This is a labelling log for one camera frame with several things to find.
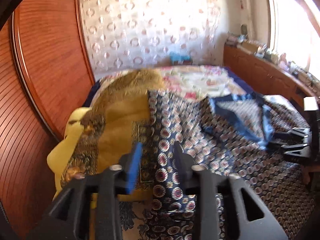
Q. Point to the yellow plush toy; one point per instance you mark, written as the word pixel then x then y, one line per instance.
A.
pixel 59 157

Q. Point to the cardboard box on cabinet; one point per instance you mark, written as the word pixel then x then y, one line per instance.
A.
pixel 248 47

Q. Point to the navy patterned silk garment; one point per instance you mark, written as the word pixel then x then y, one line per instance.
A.
pixel 224 135

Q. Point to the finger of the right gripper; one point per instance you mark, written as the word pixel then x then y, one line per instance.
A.
pixel 297 133
pixel 298 153

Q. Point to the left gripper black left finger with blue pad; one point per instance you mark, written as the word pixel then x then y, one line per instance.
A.
pixel 68 215

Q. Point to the long wooden low cabinet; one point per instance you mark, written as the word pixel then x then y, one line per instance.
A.
pixel 264 77

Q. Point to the blue item on box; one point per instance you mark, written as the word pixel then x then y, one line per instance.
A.
pixel 177 59

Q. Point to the wooden louvered wardrobe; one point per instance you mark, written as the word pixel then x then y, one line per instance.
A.
pixel 45 75

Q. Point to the floral bed quilt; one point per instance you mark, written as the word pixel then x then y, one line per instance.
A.
pixel 169 86

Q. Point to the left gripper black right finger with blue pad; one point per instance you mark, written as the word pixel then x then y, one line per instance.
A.
pixel 246 216

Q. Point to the wood-framed window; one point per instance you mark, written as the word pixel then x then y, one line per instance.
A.
pixel 293 35

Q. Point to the golden brown pillow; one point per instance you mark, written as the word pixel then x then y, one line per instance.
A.
pixel 108 134

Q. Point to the white circle-patterned curtain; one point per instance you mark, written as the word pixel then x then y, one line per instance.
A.
pixel 126 34

